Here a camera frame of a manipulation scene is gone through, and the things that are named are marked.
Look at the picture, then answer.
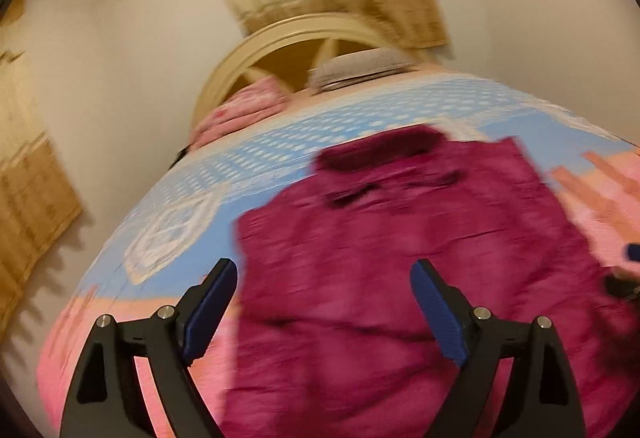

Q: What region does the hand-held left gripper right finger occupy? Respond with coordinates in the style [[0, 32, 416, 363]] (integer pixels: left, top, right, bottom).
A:
[[409, 259, 587, 438]]

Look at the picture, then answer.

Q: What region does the pink floral folded quilt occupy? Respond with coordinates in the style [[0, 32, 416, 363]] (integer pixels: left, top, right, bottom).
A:
[[189, 75, 292, 150]]

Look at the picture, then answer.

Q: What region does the striped pillow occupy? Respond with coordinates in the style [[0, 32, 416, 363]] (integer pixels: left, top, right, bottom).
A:
[[306, 47, 416, 93]]

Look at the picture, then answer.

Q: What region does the cream wooden headboard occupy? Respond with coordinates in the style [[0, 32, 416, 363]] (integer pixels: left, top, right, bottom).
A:
[[192, 13, 401, 134]]

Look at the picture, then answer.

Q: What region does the magenta down jacket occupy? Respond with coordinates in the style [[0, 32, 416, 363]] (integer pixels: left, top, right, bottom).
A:
[[222, 125, 640, 438]]

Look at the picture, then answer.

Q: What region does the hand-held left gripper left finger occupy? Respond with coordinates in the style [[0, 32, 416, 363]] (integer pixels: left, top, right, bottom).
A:
[[59, 258, 239, 438]]

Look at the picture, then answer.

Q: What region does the printed blue pink bed blanket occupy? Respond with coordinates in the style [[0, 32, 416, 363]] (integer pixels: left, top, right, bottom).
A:
[[37, 63, 640, 438]]

